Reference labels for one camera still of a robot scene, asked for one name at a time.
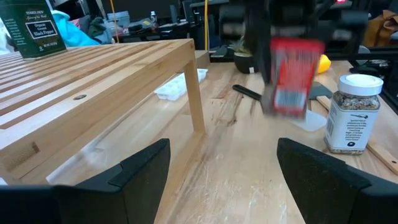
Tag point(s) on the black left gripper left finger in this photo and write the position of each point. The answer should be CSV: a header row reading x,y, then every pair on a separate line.
x,y
130,186

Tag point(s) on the succulent plant in black pot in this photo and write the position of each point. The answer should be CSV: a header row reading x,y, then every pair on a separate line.
x,y
244,60

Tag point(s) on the wooden slatted shelf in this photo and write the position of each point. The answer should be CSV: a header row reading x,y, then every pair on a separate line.
x,y
93,71

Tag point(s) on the dark green black pepper tin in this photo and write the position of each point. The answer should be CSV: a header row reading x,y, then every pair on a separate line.
x,y
34,31

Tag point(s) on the brown cardboard box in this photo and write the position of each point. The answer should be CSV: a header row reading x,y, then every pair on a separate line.
x,y
202,59

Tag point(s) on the brown jacket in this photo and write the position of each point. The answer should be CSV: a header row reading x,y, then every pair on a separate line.
x,y
381,28

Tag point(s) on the white ice cube tray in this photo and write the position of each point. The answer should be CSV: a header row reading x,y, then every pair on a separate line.
x,y
177,87

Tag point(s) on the yellow lemon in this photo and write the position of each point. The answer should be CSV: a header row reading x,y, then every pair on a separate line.
x,y
325,63

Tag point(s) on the bagel seasoning jar white lid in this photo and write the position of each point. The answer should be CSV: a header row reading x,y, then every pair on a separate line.
x,y
353,124

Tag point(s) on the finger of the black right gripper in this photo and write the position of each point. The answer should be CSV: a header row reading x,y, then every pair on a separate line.
x,y
264,62

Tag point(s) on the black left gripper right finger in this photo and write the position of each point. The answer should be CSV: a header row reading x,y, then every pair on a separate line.
x,y
326,193

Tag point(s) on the red block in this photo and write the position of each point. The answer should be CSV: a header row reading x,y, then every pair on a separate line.
x,y
293,77

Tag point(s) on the pile of clothes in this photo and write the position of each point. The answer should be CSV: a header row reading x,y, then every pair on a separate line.
x,y
74,32

